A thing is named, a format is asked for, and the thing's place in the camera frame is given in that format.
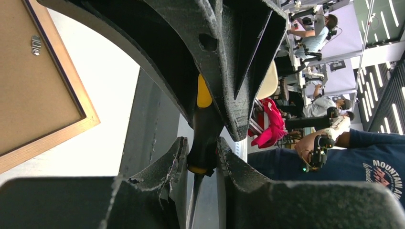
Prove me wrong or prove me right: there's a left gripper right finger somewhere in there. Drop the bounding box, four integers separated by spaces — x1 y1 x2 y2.
217 138 405 229

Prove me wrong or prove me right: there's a person in navy shirt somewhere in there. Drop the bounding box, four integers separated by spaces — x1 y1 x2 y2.
247 129 405 205

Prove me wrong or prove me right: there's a seated person light shirt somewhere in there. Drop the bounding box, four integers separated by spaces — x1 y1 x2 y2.
287 14 338 60

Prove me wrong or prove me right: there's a red pink cloth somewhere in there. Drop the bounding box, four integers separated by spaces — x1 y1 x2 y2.
248 98 288 149

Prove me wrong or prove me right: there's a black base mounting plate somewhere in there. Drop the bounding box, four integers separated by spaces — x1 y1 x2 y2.
119 70 180 177

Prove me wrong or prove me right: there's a blue wooden photo frame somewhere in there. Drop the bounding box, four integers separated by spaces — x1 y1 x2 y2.
0 0 100 172

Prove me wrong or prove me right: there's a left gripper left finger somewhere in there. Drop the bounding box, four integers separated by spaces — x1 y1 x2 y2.
0 137 188 229

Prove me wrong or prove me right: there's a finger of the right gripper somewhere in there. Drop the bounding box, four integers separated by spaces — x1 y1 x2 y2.
40 0 224 126
190 0 288 142

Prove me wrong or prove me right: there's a yellow black screwdriver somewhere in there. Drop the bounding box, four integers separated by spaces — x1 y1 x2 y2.
187 74 223 229

